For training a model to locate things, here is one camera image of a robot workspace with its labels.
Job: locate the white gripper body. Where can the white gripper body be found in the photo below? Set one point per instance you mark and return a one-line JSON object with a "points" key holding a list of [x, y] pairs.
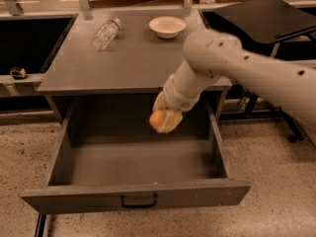
{"points": [[173, 95]]}

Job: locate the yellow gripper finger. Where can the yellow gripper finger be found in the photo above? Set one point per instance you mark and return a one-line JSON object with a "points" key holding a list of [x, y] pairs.
{"points": [[169, 120], [159, 104]]}

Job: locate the orange fruit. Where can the orange fruit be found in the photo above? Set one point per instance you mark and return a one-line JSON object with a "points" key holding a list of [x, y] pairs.
{"points": [[156, 118]]}

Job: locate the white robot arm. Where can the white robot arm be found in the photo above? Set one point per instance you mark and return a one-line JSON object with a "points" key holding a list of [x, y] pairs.
{"points": [[210, 55]]}

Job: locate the grey cabinet counter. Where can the grey cabinet counter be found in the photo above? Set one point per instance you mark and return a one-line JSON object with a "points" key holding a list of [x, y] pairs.
{"points": [[118, 82]]}

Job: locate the grey open top drawer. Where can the grey open top drawer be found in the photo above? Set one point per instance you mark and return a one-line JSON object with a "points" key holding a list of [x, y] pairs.
{"points": [[96, 163]]}

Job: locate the white ceramic bowl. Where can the white ceramic bowl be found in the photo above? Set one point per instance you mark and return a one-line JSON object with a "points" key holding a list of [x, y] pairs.
{"points": [[167, 27]]}

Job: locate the clear plastic water bottle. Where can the clear plastic water bottle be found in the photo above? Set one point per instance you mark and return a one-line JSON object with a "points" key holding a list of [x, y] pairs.
{"points": [[106, 33]]}

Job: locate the black drawer handle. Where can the black drawer handle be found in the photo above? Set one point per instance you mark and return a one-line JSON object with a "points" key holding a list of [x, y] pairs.
{"points": [[138, 202]]}

